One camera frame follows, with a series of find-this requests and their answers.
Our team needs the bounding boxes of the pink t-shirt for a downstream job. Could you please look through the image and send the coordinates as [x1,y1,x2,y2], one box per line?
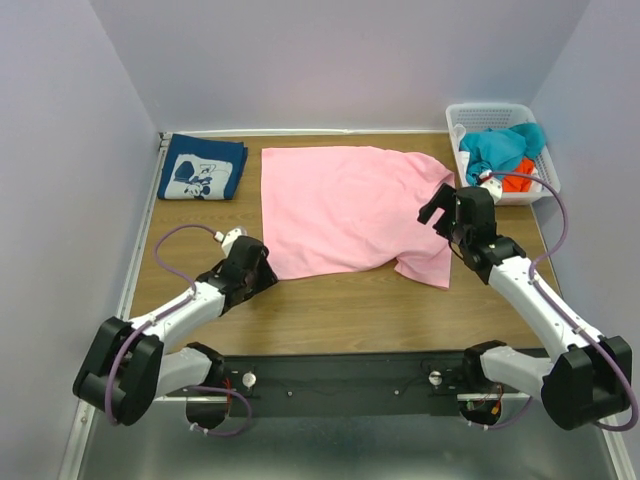
[261,146,454,289]

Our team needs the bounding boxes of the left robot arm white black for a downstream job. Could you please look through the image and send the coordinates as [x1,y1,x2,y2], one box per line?
[72,235,278,426]

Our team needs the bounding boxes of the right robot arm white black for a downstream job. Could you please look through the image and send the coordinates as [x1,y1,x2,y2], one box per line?
[418,178,639,432]

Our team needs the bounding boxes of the white garment in basket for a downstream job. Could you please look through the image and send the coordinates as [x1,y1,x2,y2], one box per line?
[451,124,470,177]

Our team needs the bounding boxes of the orange t-shirt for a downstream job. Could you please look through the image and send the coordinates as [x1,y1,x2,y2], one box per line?
[501,157,537,193]

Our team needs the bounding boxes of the teal t-shirt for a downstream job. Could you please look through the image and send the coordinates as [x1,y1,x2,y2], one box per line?
[461,123,546,186]

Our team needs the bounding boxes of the folded blue printed t-shirt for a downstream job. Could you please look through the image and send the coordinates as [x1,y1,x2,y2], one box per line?
[157,134,248,201]

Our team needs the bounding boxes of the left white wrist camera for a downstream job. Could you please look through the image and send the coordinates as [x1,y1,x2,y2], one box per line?
[213,226,247,256]

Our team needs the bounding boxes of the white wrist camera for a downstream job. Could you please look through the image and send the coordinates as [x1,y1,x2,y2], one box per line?
[213,226,247,256]
[478,171,503,205]

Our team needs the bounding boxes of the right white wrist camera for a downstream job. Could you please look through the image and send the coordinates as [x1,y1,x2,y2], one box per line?
[478,171,503,205]

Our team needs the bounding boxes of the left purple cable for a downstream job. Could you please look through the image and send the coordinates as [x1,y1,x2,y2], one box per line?
[105,224,221,427]

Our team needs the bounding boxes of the purple cable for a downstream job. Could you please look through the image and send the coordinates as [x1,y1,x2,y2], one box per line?
[487,169,636,432]
[105,224,221,427]

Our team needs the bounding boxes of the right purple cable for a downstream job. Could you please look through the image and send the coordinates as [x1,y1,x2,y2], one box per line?
[487,169,636,432]

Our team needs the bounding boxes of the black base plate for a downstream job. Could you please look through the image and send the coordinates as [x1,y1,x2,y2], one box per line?
[184,350,506,431]

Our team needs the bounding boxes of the aluminium frame rail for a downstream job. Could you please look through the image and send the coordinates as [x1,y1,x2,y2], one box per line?
[58,132,172,480]

